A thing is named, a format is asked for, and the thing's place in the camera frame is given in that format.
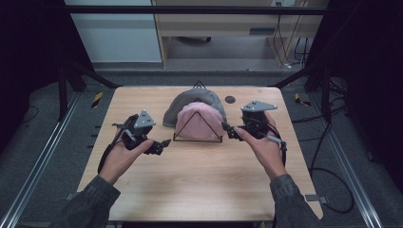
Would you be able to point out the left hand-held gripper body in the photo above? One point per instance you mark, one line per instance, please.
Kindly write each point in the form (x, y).
(139, 129)

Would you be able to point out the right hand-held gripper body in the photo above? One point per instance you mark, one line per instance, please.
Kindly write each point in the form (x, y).
(255, 117)

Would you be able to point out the pink knit hat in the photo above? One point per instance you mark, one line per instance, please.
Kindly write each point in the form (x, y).
(190, 123)

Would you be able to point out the grey knit hat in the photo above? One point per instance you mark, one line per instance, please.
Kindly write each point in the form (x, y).
(190, 98)

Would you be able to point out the person's left hand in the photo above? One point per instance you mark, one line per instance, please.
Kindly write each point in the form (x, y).
(122, 160)

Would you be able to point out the person's right hand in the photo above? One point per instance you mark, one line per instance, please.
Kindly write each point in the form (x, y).
(264, 152)

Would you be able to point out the round dark table grommet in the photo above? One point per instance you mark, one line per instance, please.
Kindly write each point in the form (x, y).
(230, 99)

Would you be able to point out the yellow black tape marker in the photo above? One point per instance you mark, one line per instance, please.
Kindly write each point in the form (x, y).
(97, 99)
(299, 99)

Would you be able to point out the white cabinet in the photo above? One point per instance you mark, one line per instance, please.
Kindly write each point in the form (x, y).
(117, 34)

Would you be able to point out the light wooden desk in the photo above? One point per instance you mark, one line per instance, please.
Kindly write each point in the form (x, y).
(221, 25)

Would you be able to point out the black frame stand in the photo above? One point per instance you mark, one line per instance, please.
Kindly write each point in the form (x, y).
(325, 95)
(63, 95)

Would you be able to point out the grey metal table bracket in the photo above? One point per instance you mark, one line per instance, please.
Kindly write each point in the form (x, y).
(71, 196)
(316, 198)

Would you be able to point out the aluminium floor rail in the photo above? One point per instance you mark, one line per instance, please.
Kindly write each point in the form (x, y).
(34, 171)
(348, 164)

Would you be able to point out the black horizontal frame bar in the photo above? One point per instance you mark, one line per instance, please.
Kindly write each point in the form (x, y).
(190, 10)

